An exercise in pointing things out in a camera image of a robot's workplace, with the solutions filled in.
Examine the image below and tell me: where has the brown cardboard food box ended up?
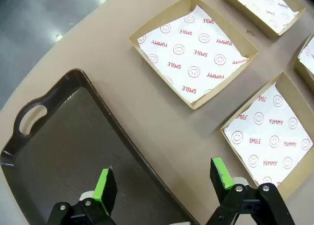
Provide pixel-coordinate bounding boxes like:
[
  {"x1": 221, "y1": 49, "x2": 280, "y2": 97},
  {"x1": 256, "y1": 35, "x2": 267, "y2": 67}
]
[
  {"x1": 220, "y1": 72, "x2": 314, "y2": 200},
  {"x1": 293, "y1": 32, "x2": 314, "y2": 88},
  {"x1": 218, "y1": 0, "x2": 307, "y2": 41},
  {"x1": 129, "y1": 0, "x2": 259, "y2": 110}
]

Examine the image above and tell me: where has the brown plastic serving tray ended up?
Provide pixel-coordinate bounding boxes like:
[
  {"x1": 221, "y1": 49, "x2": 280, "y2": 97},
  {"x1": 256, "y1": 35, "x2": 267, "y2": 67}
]
[{"x1": 0, "y1": 68, "x2": 199, "y2": 225}]

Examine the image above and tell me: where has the white smiley print paper liner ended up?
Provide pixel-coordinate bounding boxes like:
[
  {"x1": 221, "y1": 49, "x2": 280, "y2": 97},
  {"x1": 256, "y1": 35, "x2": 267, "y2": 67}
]
[
  {"x1": 298, "y1": 36, "x2": 314, "y2": 75},
  {"x1": 224, "y1": 0, "x2": 299, "y2": 36},
  {"x1": 223, "y1": 84, "x2": 314, "y2": 188},
  {"x1": 136, "y1": 4, "x2": 250, "y2": 104}
]

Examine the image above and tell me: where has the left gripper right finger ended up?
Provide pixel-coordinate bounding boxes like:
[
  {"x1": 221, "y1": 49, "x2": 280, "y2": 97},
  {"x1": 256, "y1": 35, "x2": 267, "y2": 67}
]
[{"x1": 206, "y1": 157, "x2": 296, "y2": 225}]

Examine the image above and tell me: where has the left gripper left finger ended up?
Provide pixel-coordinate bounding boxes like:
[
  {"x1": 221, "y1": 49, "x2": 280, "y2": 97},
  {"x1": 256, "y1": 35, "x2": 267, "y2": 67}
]
[{"x1": 46, "y1": 166, "x2": 118, "y2": 225}]

